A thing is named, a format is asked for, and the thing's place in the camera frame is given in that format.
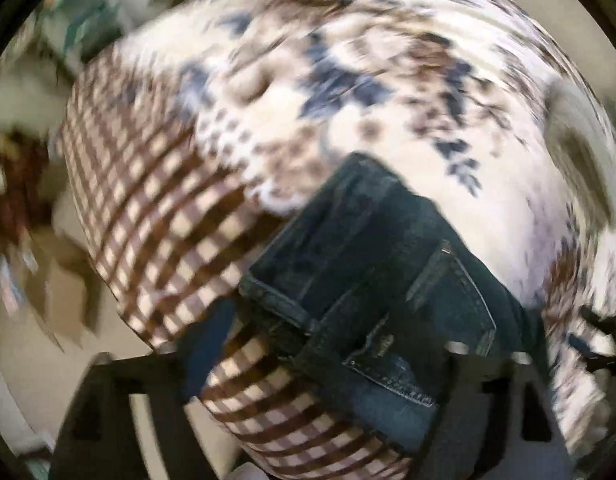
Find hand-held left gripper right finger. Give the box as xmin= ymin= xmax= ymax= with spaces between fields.
xmin=422 ymin=341 xmax=575 ymax=480

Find floral and checked printed blanket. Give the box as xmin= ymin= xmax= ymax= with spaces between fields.
xmin=55 ymin=0 xmax=616 ymax=480

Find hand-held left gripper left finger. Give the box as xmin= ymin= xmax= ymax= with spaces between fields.
xmin=49 ymin=298 xmax=240 ymax=480

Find brown cardboard box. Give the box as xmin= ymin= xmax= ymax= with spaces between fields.
xmin=23 ymin=232 xmax=101 ymax=348

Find dark blue denim pants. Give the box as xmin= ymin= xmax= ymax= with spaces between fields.
xmin=238 ymin=152 xmax=549 ymax=456

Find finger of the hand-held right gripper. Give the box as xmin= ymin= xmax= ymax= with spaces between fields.
xmin=578 ymin=305 xmax=616 ymax=367

